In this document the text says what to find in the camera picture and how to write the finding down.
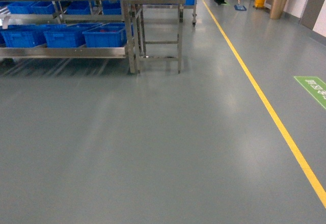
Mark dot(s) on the blue bin with red bags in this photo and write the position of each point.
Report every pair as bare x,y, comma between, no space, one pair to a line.
95,39

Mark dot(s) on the blue empty target bin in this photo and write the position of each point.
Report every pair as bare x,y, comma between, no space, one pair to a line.
68,37

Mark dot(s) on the stainless steel shelf rack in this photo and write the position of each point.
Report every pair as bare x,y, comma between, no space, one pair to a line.
28,41

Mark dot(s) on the stainless steel table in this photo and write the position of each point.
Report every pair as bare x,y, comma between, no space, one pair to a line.
158,31

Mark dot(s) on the blue flat mop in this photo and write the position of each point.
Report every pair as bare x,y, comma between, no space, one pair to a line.
239,6

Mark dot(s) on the gold planter pot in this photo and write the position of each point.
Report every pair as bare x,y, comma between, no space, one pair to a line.
277,8

